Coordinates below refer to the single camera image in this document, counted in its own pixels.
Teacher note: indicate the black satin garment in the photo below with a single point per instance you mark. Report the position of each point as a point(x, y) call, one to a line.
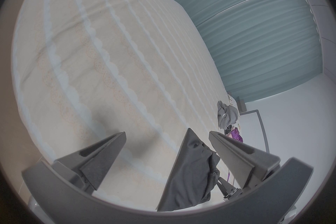
point(228, 128)

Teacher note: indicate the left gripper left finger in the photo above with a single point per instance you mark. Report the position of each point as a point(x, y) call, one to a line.
point(99, 160)

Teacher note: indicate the white printed pillow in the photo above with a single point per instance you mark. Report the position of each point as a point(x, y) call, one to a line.
point(233, 99)

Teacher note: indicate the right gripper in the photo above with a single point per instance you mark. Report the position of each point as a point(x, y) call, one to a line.
point(234, 193)

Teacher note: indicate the purple garment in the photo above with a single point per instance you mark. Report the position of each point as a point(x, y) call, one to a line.
point(235, 135)

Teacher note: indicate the grey garment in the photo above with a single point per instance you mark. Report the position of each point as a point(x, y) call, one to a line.
point(229, 114)

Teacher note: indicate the grey bedside table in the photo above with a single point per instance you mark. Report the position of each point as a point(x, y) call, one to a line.
point(241, 105)

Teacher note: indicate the bed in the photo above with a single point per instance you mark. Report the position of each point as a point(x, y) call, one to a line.
point(105, 60)

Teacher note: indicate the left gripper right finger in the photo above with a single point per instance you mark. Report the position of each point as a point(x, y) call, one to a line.
point(244, 162)

